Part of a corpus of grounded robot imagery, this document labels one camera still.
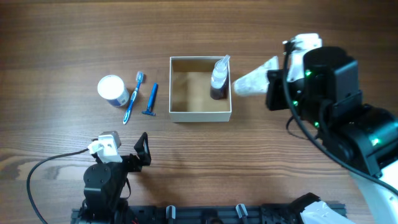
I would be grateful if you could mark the white round jar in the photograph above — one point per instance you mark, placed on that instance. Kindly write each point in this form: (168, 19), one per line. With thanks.
(113, 90)

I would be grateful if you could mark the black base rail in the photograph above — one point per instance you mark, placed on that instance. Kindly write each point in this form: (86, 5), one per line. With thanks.
(266, 213)

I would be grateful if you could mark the white tube with print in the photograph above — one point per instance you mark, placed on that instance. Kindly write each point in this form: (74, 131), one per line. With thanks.
(256, 82)

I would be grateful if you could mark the clear spray bottle dark liquid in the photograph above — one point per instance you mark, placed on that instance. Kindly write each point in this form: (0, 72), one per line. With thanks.
(219, 78)

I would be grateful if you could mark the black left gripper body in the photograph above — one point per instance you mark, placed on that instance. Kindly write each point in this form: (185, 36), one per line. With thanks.
(134, 162)

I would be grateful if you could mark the blue white toothbrush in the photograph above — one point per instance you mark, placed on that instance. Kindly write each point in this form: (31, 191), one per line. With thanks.
(139, 80)

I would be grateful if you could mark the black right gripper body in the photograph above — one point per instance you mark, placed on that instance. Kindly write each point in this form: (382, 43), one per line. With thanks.
(274, 90)

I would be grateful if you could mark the blue disposable razor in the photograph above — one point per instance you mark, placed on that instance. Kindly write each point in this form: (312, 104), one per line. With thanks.
(150, 105)

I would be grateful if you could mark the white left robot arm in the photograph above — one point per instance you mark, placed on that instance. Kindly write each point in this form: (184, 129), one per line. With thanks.
(105, 180)

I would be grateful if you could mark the white cardboard box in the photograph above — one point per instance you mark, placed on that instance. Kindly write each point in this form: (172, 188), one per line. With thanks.
(190, 87)

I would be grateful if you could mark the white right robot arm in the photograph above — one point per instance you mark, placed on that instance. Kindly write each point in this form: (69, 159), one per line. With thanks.
(321, 90)

